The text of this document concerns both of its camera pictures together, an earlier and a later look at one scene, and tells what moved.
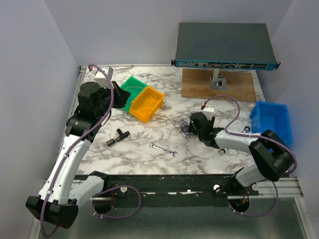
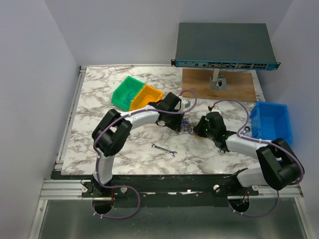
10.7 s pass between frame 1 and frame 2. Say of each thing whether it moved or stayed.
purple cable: moved
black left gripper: moved
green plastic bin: stayed
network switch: stayed
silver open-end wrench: stayed
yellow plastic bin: stayed
